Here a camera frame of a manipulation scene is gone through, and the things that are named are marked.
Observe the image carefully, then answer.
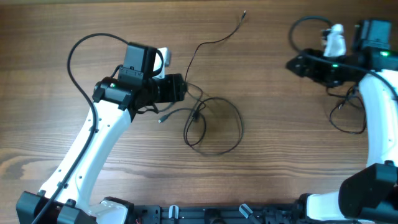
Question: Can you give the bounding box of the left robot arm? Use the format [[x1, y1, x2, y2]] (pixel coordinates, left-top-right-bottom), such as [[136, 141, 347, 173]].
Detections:
[[16, 43, 187, 223]]

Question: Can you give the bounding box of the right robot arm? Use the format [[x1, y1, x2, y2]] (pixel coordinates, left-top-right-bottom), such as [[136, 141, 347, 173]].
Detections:
[[286, 19, 397, 223]]

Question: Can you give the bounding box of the black usb cable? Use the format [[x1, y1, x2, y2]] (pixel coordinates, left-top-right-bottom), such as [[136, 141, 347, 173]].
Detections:
[[325, 83, 368, 135], [183, 9, 248, 83], [157, 81, 244, 156]]

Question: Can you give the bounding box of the black aluminium base frame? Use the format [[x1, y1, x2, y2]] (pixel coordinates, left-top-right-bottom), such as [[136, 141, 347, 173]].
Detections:
[[126, 204, 309, 224]]

